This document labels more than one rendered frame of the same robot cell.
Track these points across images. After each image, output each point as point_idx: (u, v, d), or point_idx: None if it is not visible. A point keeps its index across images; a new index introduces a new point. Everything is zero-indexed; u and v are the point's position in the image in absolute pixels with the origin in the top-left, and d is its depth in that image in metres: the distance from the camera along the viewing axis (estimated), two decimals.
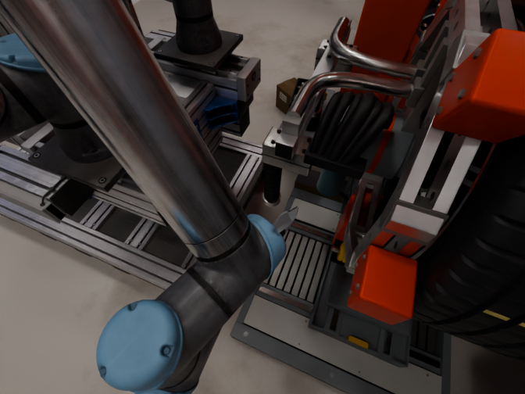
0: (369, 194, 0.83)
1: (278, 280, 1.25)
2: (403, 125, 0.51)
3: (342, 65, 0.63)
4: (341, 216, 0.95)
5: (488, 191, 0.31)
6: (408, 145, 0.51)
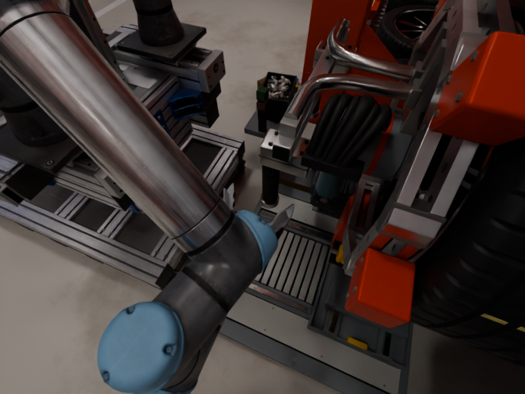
0: (369, 195, 0.82)
1: None
2: (401, 127, 0.50)
3: (341, 66, 0.63)
4: (340, 216, 0.95)
5: (486, 194, 0.30)
6: (407, 146, 0.51)
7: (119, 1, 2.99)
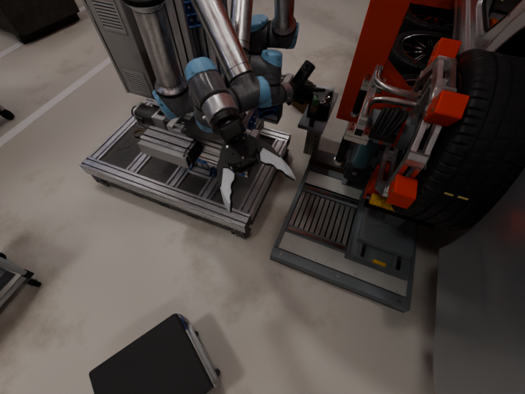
0: (388, 164, 1.35)
1: (299, 224, 1.80)
2: (411, 121, 1.03)
3: (376, 89, 1.15)
4: (369, 180, 1.47)
5: (444, 145, 0.83)
6: (414, 130, 1.03)
7: None
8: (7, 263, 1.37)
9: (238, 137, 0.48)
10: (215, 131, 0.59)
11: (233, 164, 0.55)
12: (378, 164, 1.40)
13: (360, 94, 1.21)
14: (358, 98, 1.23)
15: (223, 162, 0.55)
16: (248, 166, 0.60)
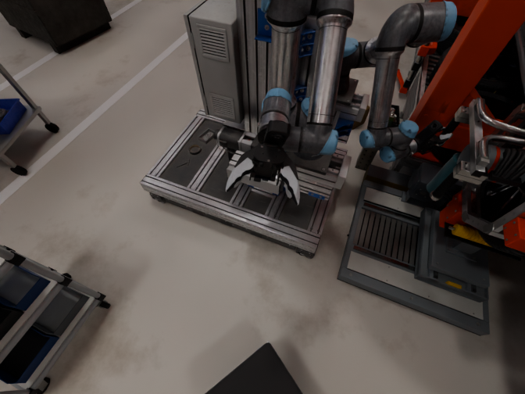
0: (471, 194, 1.32)
1: None
2: None
3: None
4: (444, 208, 1.44)
5: None
6: None
7: None
8: (86, 288, 1.36)
9: (280, 135, 0.53)
10: (258, 137, 0.65)
11: (257, 162, 0.58)
12: (458, 192, 1.37)
13: (451, 126, 1.18)
14: (448, 129, 1.20)
15: (251, 153, 0.58)
16: (264, 177, 0.62)
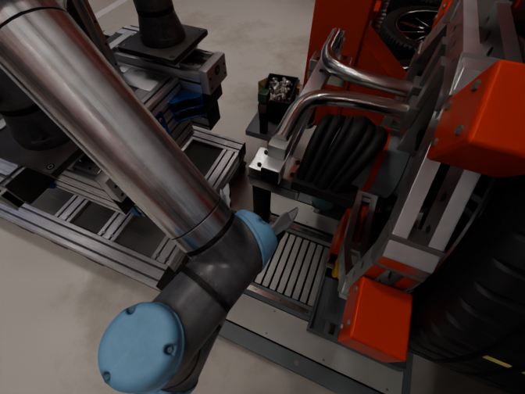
0: (366, 208, 0.80)
1: None
2: (398, 144, 0.48)
3: (336, 77, 0.60)
4: (337, 228, 0.92)
5: (488, 230, 0.28)
6: (405, 164, 0.48)
7: (119, 1, 2.98)
8: None
9: None
10: None
11: None
12: None
13: None
14: None
15: None
16: None
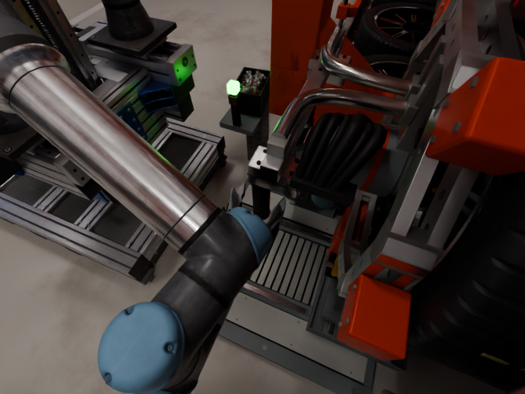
0: (365, 207, 0.80)
1: None
2: (398, 142, 0.48)
3: (335, 77, 0.60)
4: (336, 227, 0.92)
5: (486, 228, 0.28)
6: (404, 162, 0.48)
7: None
8: None
9: None
10: None
11: None
12: None
13: None
14: None
15: None
16: None
